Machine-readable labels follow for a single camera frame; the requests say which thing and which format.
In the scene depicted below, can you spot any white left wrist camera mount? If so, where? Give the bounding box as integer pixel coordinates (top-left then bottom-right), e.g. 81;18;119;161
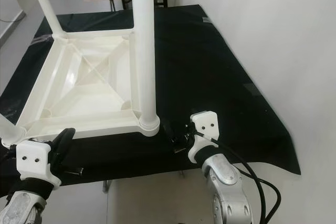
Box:
16;138;62;189

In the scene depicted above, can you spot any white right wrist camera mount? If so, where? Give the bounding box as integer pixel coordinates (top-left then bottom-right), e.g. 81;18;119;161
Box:
188;110;221;161

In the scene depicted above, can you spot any dark grey tape patch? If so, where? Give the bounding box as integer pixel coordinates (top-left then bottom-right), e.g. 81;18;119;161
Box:
244;83;264;97

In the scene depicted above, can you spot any clear tape strip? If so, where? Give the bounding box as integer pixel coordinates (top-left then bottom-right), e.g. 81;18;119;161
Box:
31;34;56;46

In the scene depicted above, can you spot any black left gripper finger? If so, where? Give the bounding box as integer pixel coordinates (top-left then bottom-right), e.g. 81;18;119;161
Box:
49;129;67;157
61;127;77;154

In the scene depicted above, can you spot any black tablecloth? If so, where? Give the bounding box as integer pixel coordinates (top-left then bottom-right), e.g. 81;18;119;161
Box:
0;4;301;198

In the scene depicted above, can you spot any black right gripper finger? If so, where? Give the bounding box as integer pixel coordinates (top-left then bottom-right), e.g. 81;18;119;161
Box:
160;116;177;142

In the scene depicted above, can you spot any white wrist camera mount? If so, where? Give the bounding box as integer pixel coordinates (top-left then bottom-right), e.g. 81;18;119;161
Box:
16;138;62;189
188;110;221;161

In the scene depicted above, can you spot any white plastic table top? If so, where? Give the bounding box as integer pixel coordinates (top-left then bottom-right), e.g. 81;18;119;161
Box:
8;27;162;148

